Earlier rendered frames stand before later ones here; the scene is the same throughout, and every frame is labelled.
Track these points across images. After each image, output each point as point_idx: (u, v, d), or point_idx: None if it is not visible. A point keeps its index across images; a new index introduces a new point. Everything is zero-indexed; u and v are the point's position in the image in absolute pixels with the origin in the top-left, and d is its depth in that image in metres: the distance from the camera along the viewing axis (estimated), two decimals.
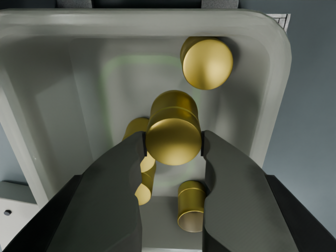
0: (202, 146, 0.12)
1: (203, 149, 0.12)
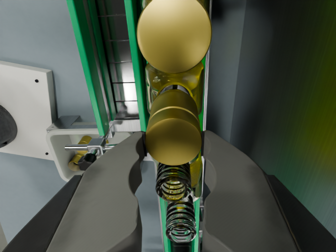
0: (202, 146, 0.12)
1: (203, 149, 0.12)
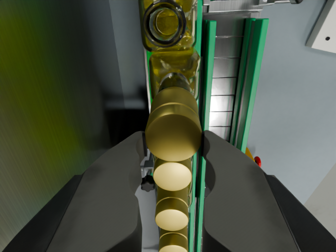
0: (202, 146, 0.12)
1: (203, 149, 0.12)
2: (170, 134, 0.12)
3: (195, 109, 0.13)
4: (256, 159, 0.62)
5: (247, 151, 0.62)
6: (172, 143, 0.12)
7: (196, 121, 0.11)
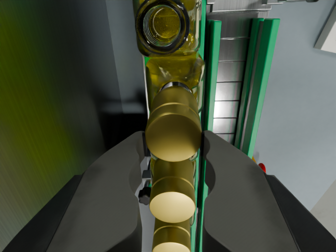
0: (202, 146, 0.12)
1: (203, 149, 0.12)
2: (170, 134, 0.12)
3: (195, 109, 0.13)
4: (261, 166, 0.59)
5: None
6: (172, 143, 0.12)
7: (196, 121, 0.11)
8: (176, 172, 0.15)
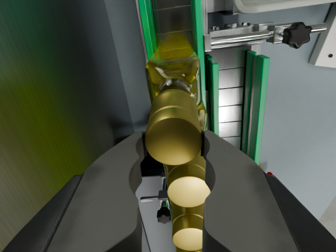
0: (202, 146, 0.12)
1: (203, 149, 0.12)
2: (186, 189, 0.15)
3: (203, 164, 0.17)
4: (269, 175, 0.61)
5: None
6: (188, 195, 0.16)
7: (205, 179, 0.15)
8: (191, 210, 0.19)
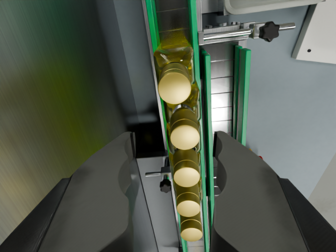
0: (214, 147, 0.12)
1: (215, 150, 0.12)
2: (183, 135, 0.23)
3: (195, 121, 0.24)
4: None
5: None
6: (184, 139, 0.23)
7: (196, 127, 0.22)
8: (187, 157, 0.26)
